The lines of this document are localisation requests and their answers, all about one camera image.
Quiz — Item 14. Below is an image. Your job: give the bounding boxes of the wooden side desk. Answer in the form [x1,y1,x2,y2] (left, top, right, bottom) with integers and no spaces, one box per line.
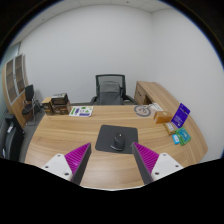
[134,80,178,112]

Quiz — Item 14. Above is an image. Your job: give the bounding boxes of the white printed sheet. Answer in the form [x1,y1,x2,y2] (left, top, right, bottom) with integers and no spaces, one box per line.
[68,105,95,118]

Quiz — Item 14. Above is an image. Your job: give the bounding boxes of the black mesh office chair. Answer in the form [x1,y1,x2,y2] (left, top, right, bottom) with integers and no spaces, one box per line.
[89,73,138,106]

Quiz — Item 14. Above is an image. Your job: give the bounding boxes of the white paper slip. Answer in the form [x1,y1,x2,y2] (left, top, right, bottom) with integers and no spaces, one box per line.
[148,102,165,113]

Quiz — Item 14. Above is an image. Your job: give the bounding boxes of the wooden shelf unit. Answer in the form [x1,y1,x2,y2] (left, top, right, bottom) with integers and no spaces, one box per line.
[2,54,31,130]

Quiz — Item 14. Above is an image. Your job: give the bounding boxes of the round grey disc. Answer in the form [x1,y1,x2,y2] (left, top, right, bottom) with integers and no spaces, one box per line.
[133,104,153,118]

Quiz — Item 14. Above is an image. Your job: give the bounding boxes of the green packet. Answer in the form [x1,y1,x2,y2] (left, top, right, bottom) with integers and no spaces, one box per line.
[175,127,193,147]

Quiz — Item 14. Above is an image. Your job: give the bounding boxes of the dark grey mouse pad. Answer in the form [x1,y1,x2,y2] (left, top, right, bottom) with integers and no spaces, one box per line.
[94,124,139,155]

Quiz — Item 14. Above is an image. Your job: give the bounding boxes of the tall brown cardboard box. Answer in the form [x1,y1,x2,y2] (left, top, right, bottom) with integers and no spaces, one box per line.
[41,96,55,116]

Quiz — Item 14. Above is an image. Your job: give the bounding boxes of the tan snack packet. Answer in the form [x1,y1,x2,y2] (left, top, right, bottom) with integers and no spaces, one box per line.
[163,121,177,136]

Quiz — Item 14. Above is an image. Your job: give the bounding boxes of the black side chair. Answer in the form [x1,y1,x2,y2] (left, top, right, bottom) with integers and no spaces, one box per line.
[21,84,42,127]

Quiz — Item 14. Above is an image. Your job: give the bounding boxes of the black computer mouse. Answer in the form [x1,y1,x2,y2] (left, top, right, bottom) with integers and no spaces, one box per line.
[110,132,127,152]

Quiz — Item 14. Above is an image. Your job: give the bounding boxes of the purple standing card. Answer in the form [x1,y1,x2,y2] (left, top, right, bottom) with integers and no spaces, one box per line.
[170,102,191,129]

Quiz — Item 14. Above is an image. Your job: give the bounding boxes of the black padded chair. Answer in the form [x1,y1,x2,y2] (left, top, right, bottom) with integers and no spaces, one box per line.
[0,113,26,163]

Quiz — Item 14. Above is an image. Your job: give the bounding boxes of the small orange box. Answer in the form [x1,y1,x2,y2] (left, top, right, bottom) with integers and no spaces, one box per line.
[153,110,174,125]

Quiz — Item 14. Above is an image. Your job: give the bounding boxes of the small blue packet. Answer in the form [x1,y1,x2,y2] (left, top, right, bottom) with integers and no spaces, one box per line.
[171,133,181,146]

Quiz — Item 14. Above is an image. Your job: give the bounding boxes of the dark open box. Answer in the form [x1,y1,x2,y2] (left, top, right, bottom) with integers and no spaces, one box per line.
[50,92,70,106]

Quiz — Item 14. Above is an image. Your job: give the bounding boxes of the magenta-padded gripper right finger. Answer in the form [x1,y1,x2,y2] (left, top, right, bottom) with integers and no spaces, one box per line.
[132,142,184,185]

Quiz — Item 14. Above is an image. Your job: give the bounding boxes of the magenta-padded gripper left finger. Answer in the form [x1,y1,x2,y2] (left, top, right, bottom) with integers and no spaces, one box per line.
[40,142,92,185]

